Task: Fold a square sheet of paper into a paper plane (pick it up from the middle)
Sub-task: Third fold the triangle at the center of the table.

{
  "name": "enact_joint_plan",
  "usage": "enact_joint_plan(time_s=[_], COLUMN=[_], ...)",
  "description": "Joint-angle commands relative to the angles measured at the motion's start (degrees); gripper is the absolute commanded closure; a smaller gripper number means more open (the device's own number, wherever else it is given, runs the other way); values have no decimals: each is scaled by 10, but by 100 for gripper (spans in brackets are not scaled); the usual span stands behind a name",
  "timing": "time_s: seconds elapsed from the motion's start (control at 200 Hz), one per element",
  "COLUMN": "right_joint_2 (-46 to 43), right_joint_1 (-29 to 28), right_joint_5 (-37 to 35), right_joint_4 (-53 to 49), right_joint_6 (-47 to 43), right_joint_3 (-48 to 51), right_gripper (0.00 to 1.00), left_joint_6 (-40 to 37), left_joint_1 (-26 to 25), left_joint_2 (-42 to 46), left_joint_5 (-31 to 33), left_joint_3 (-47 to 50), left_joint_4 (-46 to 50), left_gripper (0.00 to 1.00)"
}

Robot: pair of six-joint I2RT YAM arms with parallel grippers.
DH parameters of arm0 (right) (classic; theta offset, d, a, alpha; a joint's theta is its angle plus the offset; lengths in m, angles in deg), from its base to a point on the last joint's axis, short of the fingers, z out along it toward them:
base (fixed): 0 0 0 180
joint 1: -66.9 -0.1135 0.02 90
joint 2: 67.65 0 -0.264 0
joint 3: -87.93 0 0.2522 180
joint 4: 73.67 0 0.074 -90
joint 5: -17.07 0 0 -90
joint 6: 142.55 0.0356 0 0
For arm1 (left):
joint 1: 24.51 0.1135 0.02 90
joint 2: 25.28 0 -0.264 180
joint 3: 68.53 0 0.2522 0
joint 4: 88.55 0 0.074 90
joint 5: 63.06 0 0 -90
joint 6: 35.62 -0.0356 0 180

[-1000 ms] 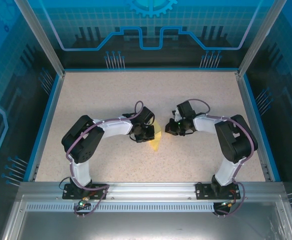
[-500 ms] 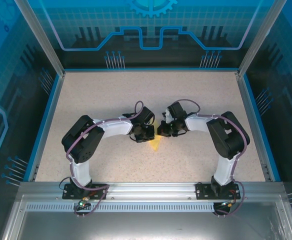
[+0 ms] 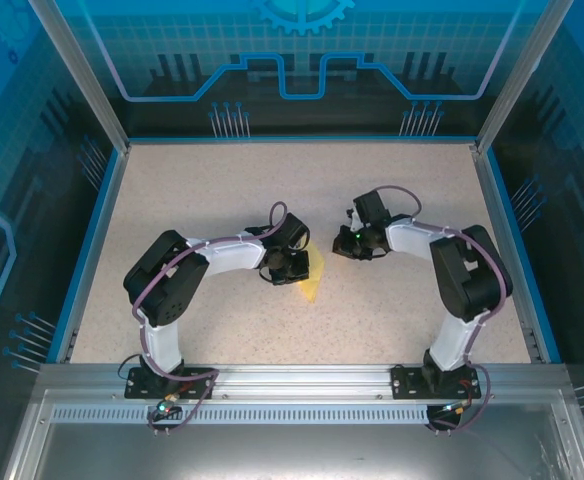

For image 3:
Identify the aluminium mounting rail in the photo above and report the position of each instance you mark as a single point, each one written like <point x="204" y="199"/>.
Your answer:
<point x="302" y="382"/>

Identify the yellow cloth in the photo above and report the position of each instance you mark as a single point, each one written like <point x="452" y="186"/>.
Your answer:
<point x="317" y="280"/>

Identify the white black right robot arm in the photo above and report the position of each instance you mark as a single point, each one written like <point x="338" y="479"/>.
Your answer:
<point x="449" y="345"/>

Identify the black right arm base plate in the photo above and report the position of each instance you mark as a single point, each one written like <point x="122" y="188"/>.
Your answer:
<point x="402" y="382"/>

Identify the blue printed enclosure panel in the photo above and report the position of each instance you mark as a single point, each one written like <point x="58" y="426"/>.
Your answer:
<point x="572" y="175"/>
<point x="12" y="150"/>

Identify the aluminium side rail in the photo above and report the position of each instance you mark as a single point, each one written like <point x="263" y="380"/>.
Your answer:
<point x="491" y="200"/>

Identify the aluminium frame post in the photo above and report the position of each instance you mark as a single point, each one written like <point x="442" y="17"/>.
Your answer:
<point x="79" y="75"/>
<point x="519" y="75"/>

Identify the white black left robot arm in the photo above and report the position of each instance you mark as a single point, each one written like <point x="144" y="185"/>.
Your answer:
<point x="232" y="255"/>

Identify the steel sheet tray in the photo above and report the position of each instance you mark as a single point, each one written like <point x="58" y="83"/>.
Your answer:
<point x="297" y="455"/>

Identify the blue gear print panel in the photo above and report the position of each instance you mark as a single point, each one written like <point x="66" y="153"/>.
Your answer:
<point x="297" y="30"/>

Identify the blue table edge strip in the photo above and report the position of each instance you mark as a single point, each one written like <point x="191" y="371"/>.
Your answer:
<point x="297" y="138"/>
<point x="89" y="250"/>
<point x="505" y="200"/>

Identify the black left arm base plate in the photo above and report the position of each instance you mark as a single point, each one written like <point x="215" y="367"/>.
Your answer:
<point x="194" y="394"/>

